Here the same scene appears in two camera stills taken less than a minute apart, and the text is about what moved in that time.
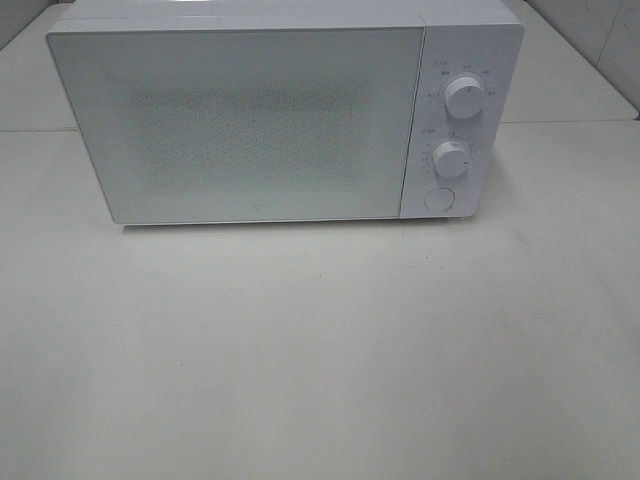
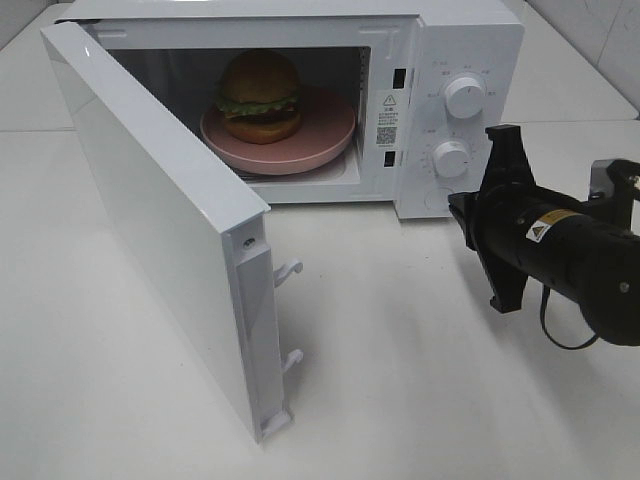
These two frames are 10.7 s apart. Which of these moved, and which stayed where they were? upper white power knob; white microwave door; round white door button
Moved: white microwave door
Stayed: upper white power knob; round white door button
